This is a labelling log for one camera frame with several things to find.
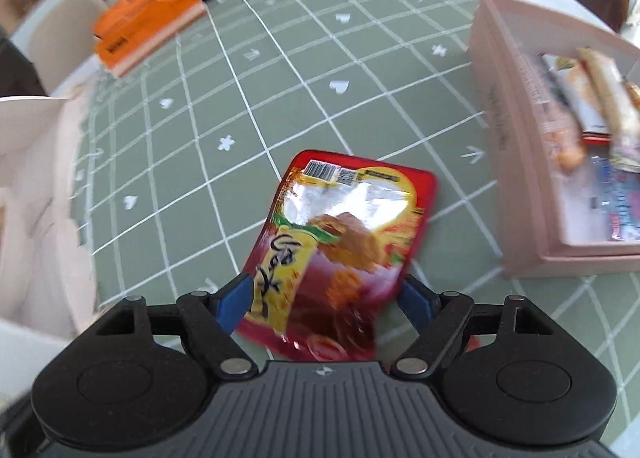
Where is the green grid tablecloth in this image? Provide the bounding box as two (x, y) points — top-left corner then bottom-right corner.
(70, 0), (640, 441)

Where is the pink cardboard box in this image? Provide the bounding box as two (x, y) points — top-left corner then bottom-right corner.
(467, 0), (640, 279)

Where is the blue white candy packet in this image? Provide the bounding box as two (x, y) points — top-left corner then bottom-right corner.
(590, 158), (640, 244)

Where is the long beige snack packet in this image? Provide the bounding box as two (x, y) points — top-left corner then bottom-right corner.
(577, 47), (640, 169)

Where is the orange cardboard box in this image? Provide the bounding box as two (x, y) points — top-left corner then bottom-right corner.
(93, 0), (208, 78)

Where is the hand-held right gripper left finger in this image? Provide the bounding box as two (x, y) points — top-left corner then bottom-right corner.
(95, 273), (258, 378)

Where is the beige chair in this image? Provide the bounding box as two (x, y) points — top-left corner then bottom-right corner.
(30, 0), (108, 79)

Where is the red meat snack packet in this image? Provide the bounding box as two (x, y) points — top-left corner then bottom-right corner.
(235, 149), (440, 363)

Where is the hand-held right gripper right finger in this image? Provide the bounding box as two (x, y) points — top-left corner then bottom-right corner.
(391, 274), (556, 377)

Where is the white orange snack packet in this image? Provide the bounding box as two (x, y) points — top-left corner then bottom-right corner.
(540, 53), (608, 139)

